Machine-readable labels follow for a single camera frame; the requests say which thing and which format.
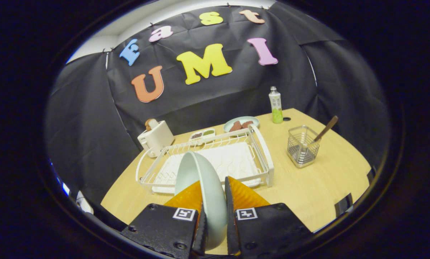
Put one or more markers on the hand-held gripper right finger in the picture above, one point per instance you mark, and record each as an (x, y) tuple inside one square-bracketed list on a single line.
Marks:
[(229, 201)]

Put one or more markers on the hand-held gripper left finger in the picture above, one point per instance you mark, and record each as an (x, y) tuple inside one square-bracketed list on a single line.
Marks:
[(200, 241)]

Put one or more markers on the metal mesh basket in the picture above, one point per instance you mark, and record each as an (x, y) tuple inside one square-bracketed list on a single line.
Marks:
[(301, 151)]

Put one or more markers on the white two-compartment sauce dish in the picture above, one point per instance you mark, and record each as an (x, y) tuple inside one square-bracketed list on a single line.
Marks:
[(202, 134)]

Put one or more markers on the pale green plate with meat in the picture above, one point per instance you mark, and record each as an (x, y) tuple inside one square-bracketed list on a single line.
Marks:
[(252, 119)]

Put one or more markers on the brown meat piece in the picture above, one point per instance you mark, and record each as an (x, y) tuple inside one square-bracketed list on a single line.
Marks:
[(235, 126), (247, 124)]

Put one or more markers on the white toaster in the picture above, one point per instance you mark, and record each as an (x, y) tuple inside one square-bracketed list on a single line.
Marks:
[(157, 138)]

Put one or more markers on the green drink bottle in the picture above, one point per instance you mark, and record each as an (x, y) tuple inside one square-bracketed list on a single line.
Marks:
[(276, 106)]

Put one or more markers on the toast slice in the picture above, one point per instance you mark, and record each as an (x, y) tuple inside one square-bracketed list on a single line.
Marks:
[(151, 124)]

